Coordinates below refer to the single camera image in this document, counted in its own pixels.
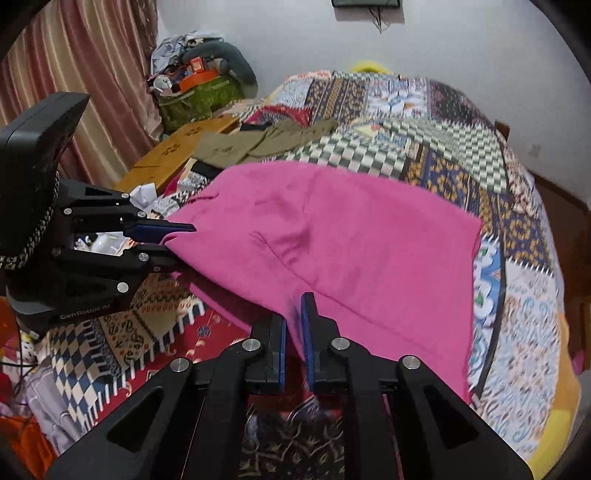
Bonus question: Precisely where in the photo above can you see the green bag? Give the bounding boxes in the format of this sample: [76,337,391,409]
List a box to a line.
[158,76,246,136]

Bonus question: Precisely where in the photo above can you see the orange cloth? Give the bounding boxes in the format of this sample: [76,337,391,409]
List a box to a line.
[0,415,51,480]

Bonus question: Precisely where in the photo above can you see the black wall-mounted device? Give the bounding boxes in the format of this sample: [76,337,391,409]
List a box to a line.
[331,0,402,9]

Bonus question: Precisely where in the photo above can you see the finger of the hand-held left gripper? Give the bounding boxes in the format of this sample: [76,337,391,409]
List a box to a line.
[60,180,197,245]
[53,244,186,297]

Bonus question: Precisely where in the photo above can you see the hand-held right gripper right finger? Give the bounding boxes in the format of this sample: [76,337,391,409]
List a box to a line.
[301,292,534,480]

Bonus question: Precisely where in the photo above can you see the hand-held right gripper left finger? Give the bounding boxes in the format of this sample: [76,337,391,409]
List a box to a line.
[46,314,288,480]

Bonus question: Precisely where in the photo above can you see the grey neck pillow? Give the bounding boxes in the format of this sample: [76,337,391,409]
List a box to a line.
[185,41,259,95]

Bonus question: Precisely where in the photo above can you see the pink pants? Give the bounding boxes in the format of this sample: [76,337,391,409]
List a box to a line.
[164,161,484,407]

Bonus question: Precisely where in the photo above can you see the crumpled white paper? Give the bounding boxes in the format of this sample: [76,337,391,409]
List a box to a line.
[128,183,158,212]

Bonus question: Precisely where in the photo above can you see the braided lanyard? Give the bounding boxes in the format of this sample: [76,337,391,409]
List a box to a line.
[0,173,62,272]

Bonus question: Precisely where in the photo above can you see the striped pink curtain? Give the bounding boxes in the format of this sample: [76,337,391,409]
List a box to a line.
[0,0,163,185]

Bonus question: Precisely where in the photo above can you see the patchwork printed blanket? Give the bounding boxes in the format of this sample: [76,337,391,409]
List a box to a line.
[28,69,583,480]

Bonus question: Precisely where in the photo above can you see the olive green pants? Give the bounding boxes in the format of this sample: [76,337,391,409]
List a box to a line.
[191,120,339,169]

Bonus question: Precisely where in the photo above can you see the wooden bed frame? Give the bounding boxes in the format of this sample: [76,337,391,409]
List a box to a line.
[493,119,591,374]

